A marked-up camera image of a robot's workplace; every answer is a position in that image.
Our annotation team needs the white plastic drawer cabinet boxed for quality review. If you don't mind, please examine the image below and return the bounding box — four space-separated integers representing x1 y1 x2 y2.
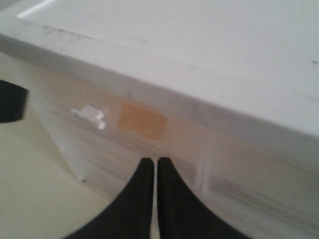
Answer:
0 0 319 239

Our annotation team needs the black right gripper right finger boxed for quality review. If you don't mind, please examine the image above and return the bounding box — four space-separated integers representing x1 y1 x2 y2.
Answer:
157 157 248 239

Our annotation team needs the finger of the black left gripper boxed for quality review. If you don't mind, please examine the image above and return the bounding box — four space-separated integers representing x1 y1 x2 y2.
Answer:
0 80 29 123

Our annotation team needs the yellow cheese wedge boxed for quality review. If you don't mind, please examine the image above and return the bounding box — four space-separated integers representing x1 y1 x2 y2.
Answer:
117 103 167 140

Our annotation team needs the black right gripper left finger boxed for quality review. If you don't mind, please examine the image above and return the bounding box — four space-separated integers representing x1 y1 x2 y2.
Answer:
66 158 154 239

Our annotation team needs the clear plastic container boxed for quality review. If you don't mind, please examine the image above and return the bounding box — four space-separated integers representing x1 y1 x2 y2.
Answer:
28 67 204 191
203 136 319 224

